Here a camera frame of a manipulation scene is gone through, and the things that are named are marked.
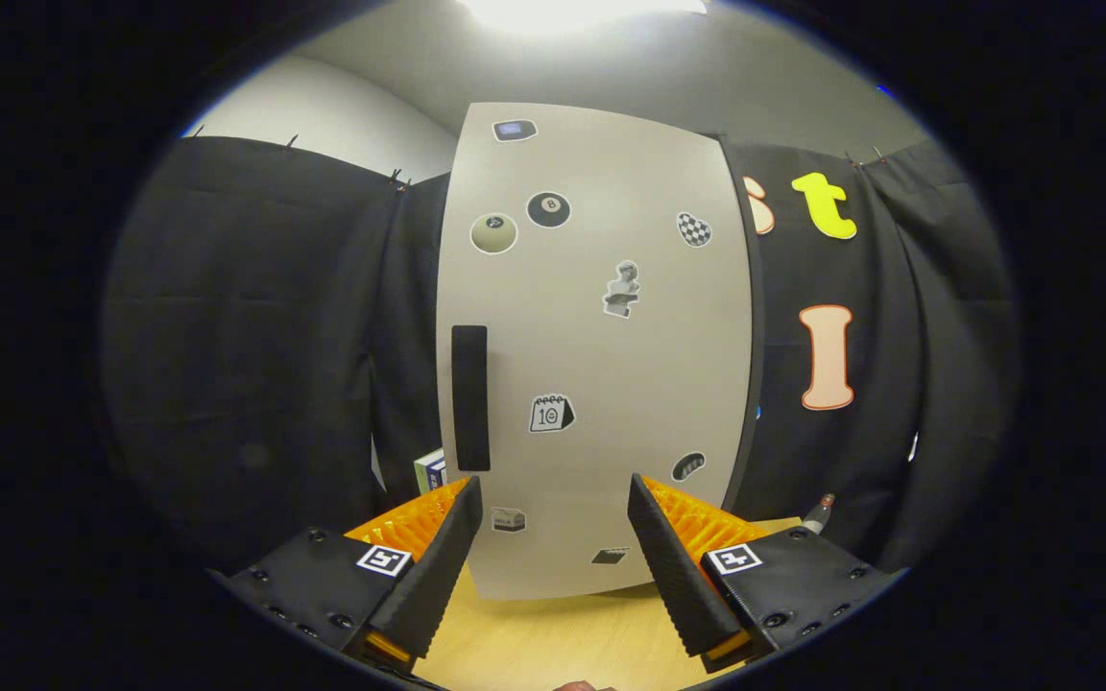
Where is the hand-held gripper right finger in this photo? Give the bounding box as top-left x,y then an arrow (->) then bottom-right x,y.
626,472 -> 909,675

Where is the beige shoe cabinet door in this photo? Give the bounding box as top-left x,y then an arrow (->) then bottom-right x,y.
435,102 -> 756,602

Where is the black door handle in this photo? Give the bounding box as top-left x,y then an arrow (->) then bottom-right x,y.
450,324 -> 493,473

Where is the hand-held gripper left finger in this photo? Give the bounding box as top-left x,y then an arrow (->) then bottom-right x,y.
217,475 -> 484,673

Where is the ceiling light panel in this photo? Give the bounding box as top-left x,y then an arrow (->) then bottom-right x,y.
457,0 -> 708,35

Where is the dark grey shoe cabinet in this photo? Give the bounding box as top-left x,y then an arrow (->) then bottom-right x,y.
714,132 -> 767,514

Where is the black backdrop cloth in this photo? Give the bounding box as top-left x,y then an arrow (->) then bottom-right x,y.
102,134 -> 1020,577

